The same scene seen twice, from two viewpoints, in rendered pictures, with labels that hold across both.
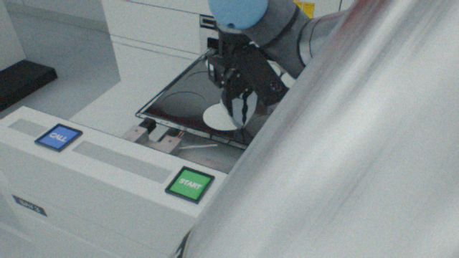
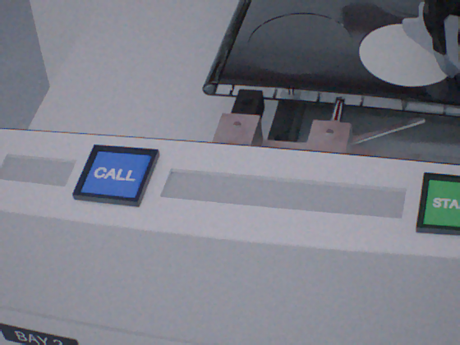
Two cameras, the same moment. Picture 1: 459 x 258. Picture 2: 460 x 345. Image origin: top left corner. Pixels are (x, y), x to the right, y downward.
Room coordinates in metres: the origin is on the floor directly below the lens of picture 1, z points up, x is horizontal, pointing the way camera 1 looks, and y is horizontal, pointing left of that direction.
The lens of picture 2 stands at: (-0.11, 0.26, 1.50)
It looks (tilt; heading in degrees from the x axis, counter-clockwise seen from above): 44 degrees down; 355
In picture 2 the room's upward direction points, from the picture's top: 9 degrees counter-clockwise
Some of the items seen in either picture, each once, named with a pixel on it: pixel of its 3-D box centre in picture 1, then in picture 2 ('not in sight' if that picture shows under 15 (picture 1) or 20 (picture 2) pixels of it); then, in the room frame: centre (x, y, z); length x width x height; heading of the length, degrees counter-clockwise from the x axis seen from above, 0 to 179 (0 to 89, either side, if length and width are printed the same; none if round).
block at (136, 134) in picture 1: (130, 142); (232, 156); (0.52, 0.20, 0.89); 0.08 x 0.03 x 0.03; 155
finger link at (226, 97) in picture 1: (233, 95); (441, 11); (0.55, -0.01, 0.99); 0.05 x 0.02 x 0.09; 124
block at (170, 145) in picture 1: (163, 154); (325, 164); (0.49, 0.13, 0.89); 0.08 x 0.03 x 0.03; 155
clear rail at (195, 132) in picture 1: (211, 136); (403, 104); (0.54, 0.04, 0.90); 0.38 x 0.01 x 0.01; 65
